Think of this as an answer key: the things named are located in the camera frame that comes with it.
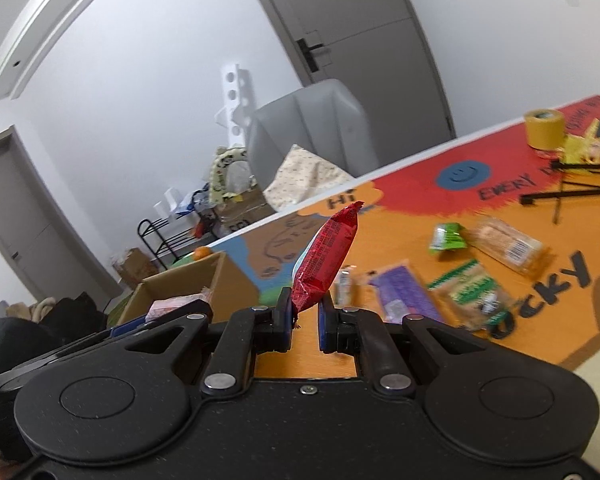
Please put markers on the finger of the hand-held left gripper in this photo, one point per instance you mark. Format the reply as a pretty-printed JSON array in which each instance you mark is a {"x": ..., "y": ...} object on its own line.
[{"x": 127, "y": 331}]

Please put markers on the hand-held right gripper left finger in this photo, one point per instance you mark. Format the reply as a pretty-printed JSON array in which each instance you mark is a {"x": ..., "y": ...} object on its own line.
[{"x": 282, "y": 317}]

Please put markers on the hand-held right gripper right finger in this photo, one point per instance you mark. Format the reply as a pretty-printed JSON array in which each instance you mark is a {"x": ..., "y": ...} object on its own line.
[{"x": 323, "y": 322}]

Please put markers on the small clear snack packet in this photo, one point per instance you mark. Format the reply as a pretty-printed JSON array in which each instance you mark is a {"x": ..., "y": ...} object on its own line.
[{"x": 344, "y": 285}]

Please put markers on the pink sausage packet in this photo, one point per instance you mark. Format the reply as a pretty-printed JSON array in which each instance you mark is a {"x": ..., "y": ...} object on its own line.
[{"x": 175, "y": 306}]

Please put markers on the red snack packet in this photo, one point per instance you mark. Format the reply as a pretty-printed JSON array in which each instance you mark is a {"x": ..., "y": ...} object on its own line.
[{"x": 325, "y": 265}]

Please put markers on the purple snack packet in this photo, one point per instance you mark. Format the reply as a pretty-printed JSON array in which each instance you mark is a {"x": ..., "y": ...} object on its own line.
[{"x": 402, "y": 292}]

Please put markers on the small green snack packet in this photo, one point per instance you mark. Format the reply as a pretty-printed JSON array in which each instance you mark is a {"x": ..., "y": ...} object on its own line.
[{"x": 447, "y": 237}]

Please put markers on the tan cracker packet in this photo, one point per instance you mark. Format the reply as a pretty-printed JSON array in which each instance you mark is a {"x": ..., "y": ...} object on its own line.
[{"x": 510, "y": 246}]

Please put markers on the black bag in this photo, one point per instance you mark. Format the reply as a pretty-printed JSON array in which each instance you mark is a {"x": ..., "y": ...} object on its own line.
[{"x": 55, "y": 317}]

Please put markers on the printed cardboard box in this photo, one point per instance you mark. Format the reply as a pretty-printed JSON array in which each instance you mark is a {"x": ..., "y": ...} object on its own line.
[{"x": 130, "y": 266}]

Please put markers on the black shoe rack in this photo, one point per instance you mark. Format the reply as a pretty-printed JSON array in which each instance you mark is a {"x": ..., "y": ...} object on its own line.
[{"x": 157, "y": 237}]

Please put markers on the orange fruit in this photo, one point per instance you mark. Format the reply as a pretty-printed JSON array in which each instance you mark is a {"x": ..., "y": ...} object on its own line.
[{"x": 202, "y": 252}]

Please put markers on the taped cardboard box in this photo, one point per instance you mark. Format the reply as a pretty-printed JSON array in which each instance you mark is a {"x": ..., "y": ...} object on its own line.
[{"x": 245, "y": 212}]

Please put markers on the dotted cream cushion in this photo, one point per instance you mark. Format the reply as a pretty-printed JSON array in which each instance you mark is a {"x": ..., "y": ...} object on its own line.
[{"x": 305, "y": 177}]

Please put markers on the grey side door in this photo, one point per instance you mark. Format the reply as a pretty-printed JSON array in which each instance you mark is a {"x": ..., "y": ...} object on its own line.
[{"x": 15, "y": 220}]

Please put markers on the green striped bread packet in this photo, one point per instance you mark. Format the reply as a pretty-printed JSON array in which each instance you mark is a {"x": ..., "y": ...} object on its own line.
[{"x": 472, "y": 294}]

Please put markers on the grey chair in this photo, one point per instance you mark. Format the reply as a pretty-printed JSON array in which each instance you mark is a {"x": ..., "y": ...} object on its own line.
[{"x": 310, "y": 125}]

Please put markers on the white perforated board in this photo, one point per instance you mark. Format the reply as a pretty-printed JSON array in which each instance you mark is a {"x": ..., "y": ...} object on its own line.
[{"x": 235, "y": 95}]

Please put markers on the yellow tape roll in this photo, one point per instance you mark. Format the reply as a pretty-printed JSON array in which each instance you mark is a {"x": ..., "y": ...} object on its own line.
[{"x": 545, "y": 127}]

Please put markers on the yellow plastic toy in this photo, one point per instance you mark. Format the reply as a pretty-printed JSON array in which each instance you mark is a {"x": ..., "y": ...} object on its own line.
[{"x": 582, "y": 147}]

